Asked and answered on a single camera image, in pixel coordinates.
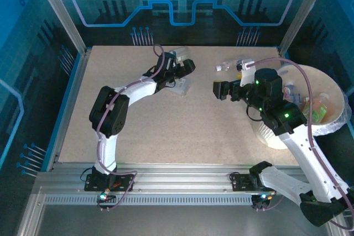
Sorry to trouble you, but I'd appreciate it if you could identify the white green label bottle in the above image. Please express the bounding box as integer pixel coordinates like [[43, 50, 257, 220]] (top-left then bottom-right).
[[171, 46, 191, 61]]

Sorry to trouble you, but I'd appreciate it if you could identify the clear ribbed bottle white cap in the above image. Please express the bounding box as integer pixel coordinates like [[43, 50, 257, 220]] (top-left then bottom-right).
[[215, 55, 244, 72]]

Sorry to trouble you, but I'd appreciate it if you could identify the green label clear bottle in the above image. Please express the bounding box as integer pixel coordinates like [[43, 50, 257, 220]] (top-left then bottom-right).
[[315, 93, 334, 124]]

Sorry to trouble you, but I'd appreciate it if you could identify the white ribbed bin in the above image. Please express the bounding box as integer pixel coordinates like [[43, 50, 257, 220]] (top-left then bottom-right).
[[253, 64, 351, 150]]

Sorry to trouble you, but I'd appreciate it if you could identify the clear plastic bin liner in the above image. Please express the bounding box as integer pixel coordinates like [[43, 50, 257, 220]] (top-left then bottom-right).
[[276, 64, 352, 137]]

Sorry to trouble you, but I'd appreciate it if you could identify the small lit connector board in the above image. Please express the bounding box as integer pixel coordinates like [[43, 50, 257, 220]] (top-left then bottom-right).
[[251, 193, 273, 202], [96, 191, 117, 202]]

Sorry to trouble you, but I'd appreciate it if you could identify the grey metal front panel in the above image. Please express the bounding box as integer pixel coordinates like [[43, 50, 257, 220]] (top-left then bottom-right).
[[16, 191, 351, 236]]

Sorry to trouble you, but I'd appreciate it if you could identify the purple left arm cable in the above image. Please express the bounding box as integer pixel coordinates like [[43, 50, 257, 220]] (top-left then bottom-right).
[[79, 43, 166, 212]]

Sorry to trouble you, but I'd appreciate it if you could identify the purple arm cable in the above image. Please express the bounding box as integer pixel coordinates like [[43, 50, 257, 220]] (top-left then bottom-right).
[[246, 57, 354, 231], [79, 43, 166, 212]]

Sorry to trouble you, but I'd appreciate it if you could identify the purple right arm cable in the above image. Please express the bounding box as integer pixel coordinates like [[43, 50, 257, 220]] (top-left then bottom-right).
[[246, 57, 354, 231]]

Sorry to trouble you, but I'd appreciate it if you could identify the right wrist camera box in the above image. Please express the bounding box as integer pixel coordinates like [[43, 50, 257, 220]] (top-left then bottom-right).
[[236, 58, 256, 87]]

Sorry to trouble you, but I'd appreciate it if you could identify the aluminium frame post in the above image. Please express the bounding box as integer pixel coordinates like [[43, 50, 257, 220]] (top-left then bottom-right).
[[278, 0, 334, 54], [30, 0, 92, 56]]

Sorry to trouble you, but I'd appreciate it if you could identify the aluminium front rail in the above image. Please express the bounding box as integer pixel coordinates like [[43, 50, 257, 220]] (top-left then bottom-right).
[[35, 162, 345, 195]]

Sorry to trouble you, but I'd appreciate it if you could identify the aluminium table side rail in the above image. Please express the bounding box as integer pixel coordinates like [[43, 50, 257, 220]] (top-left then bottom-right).
[[45, 49, 92, 172]]

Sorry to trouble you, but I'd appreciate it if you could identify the slotted grey cable duct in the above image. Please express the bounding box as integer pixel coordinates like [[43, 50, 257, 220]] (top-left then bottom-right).
[[44, 195, 280, 206]]

